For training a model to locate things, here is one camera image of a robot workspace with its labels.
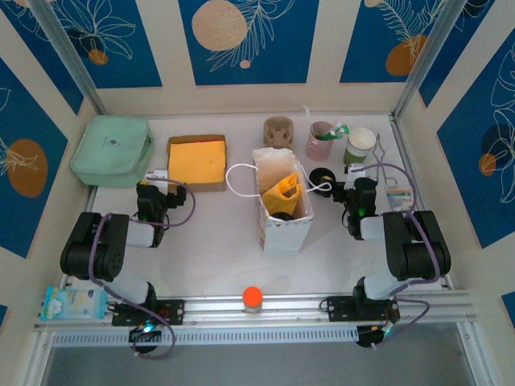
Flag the yellow paper napkin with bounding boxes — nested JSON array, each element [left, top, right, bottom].
[[262, 172, 302, 216]]

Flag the white paper gift bag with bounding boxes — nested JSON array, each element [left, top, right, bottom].
[[225, 146, 335, 258]]

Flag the blue wet wipes pack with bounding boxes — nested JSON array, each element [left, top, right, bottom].
[[39, 285, 109, 322]]

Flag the black cup lid stack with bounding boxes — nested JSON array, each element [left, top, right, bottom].
[[308, 167, 337, 195]]

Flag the pink cup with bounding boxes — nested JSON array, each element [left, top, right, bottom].
[[304, 121, 335, 161]]

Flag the small printed sachet packet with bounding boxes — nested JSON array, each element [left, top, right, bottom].
[[385, 187, 414, 212]]

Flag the yellow napkin stack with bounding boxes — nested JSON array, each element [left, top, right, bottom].
[[168, 138, 225, 184]]

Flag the brown cardboard box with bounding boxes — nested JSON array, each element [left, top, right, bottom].
[[167, 134, 227, 193]]

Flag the green white sachet bundle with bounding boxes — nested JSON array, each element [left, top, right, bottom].
[[309, 120, 351, 142]]

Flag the mint green zip pouch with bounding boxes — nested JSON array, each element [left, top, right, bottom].
[[70, 115, 156, 188]]

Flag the green white paper cup stack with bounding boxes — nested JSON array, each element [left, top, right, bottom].
[[344, 127, 377, 168]]

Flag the brown pulp cup carrier stack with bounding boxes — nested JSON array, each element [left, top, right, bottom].
[[263, 116, 297, 150]]

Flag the orange round button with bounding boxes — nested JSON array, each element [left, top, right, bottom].
[[242, 285, 265, 314]]

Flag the black controller board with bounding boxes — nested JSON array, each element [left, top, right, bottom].
[[356, 324, 394, 349], [128, 324, 163, 343]]

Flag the metal wire tongs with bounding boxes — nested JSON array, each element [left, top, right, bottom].
[[373, 134, 399, 186]]

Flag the aluminium table side rail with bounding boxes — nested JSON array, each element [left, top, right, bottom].
[[74, 185, 100, 216], [389, 114, 455, 290]]

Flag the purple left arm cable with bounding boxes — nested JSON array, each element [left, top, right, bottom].
[[86, 179, 198, 359]]

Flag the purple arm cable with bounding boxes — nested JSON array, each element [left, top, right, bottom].
[[349, 162, 442, 347], [86, 179, 198, 359]]

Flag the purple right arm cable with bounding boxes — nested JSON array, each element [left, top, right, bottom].
[[349, 162, 442, 347]]

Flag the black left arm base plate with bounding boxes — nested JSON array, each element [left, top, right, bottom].
[[111, 299, 186, 326]]

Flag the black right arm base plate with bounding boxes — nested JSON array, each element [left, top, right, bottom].
[[326, 295, 402, 322]]

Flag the aluminium front rail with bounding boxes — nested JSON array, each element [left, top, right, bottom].
[[34, 289, 478, 331]]

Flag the aluminium frame post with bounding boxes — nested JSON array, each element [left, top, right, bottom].
[[390, 0, 472, 118], [28, 0, 109, 117]]

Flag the white slotted cable duct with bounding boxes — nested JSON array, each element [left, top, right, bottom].
[[51, 324, 360, 348]]

